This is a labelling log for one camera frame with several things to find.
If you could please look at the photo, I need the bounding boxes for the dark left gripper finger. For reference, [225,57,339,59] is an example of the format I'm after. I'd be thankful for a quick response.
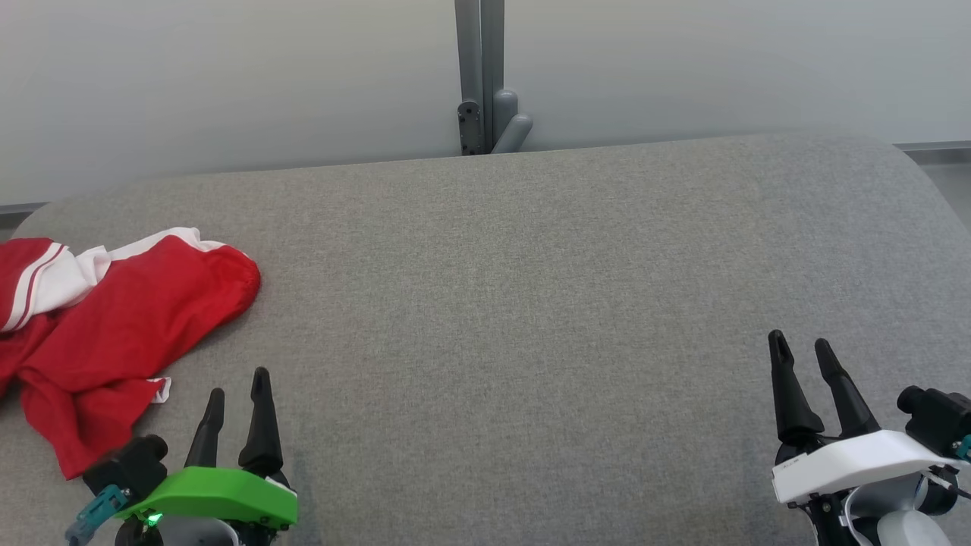
[186,388,226,467]
[239,367,284,479]

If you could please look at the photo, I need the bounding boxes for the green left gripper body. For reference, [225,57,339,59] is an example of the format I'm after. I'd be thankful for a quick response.
[114,466,298,529]

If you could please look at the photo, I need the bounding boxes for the red shorts with white stripe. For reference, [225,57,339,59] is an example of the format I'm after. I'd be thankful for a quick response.
[19,227,262,480]

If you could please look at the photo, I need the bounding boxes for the grey metal partition post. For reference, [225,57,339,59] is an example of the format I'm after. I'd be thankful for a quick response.
[454,0,534,156]

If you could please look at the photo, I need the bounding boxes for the teal left camera connector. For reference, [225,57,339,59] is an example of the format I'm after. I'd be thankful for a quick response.
[64,485,131,544]

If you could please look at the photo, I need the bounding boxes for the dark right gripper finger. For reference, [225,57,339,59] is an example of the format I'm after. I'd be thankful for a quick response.
[768,330,825,445]
[815,338,881,439]

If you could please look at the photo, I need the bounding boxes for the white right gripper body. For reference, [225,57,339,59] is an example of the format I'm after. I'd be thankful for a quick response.
[772,430,964,546]

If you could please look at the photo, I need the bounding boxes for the red shirt with white collar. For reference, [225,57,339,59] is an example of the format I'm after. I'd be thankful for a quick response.
[0,237,80,399]

